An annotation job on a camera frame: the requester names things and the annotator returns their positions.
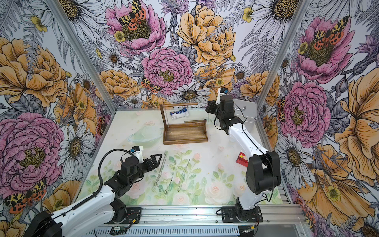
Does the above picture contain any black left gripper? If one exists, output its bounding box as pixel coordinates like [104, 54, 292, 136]
[129, 154, 162, 184]

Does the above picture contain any wooden jewelry display stand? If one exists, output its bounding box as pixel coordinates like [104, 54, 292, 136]
[159, 102, 208, 145]

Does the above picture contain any thin silver pendant necklace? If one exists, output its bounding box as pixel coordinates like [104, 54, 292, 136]
[162, 159, 177, 195]

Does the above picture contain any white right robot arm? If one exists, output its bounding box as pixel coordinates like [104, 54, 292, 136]
[206, 93, 281, 223]

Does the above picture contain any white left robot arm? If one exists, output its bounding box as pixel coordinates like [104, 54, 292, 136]
[25, 154, 162, 237]

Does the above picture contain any white blue toothpaste tube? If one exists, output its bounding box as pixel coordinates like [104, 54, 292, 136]
[170, 108, 189, 119]

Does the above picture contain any silver aluminium first aid case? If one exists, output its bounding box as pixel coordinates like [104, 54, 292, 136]
[233, 99, 258, 132]

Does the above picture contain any red white bandage box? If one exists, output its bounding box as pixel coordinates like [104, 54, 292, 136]
[236, 152, 248, 167]

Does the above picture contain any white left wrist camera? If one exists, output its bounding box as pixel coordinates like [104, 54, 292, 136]
[130, 146, 144, 163]

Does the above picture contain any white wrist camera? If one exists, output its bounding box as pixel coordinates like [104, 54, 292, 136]
[130, 146, 144, 163]
[216, 87, 229, 105]

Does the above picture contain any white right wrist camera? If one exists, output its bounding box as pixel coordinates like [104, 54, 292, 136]
[216, 87, 229, 105]

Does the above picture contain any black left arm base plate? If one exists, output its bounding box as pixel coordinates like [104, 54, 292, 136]
[107, 207, 142, 225]

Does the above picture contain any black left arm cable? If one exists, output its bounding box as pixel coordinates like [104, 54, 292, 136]
[70, 148, 137, 209]

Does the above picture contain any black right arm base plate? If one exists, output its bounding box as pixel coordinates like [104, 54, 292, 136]
[221, 206, 263, 223]

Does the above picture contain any aluminium front rail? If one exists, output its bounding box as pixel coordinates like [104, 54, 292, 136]
[88, 204, 306, 227]

